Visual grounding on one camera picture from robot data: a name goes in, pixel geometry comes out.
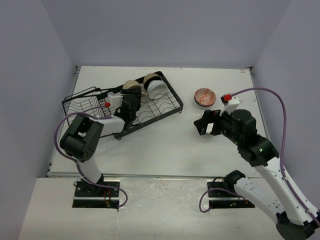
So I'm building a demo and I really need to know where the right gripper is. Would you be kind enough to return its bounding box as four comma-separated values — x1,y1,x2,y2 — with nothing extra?
194,106,243,146

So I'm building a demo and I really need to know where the blue zigzag patterned bowl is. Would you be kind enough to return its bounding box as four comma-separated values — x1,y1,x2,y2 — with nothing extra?
194,88,217,107

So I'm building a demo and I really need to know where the beige bowl with flower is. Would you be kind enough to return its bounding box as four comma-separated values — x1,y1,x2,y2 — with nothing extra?
140,86,148,97

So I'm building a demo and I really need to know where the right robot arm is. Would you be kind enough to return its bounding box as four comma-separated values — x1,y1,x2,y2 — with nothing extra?
193,109,320,240

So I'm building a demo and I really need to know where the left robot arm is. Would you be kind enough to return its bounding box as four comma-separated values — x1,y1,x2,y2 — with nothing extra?
53,87,142,197

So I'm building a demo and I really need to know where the beige bowl rear left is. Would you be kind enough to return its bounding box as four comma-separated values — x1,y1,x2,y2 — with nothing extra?
122,80,141,90

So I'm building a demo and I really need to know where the light blue bowl rear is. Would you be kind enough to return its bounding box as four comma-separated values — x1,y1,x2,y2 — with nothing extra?
147,80,168,100

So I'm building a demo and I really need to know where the tan and black bowl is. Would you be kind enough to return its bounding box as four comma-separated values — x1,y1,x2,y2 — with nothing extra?
143,73,161,88

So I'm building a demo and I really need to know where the black wire dish rack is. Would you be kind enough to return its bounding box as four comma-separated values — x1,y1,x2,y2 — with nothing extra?
62,71,184,140

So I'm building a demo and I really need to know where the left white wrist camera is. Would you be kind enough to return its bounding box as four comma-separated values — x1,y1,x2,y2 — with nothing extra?
104,91,124,111

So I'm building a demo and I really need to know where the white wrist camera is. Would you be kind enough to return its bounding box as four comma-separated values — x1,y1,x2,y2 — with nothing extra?
220,93,240,116
104,91,124,111

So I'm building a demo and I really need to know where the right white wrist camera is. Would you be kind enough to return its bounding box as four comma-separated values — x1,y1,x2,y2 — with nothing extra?
220,93,240,116

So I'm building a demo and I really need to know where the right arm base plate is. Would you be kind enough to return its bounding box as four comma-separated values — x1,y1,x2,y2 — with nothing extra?
207,177,255,209

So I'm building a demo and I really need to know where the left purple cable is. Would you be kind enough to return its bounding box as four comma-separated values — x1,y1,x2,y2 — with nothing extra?
54,101,130,207

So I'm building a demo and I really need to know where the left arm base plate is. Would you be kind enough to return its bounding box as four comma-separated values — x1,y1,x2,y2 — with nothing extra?
72,180,120,210

